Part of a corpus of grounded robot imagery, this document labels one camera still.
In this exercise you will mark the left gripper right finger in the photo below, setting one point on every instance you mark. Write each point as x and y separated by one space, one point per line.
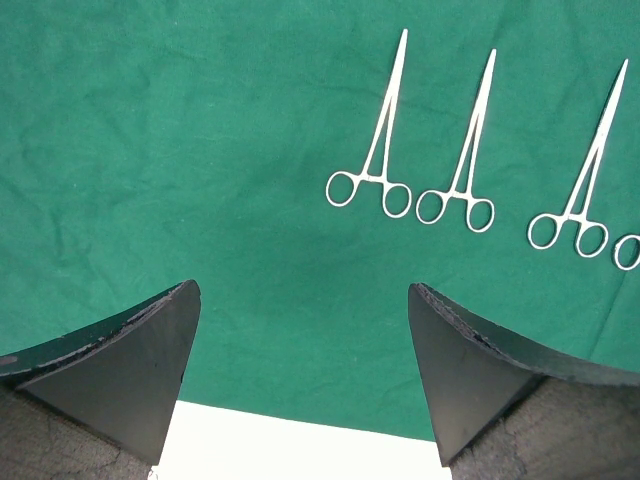
505 407

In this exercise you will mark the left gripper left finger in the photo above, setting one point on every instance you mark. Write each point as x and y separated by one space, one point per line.
97 403

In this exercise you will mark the steel forceps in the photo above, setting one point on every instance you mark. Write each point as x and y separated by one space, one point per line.
577 206
626 252
384 127

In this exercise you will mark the green surgical drape cloth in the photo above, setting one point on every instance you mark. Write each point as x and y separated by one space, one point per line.
144 143

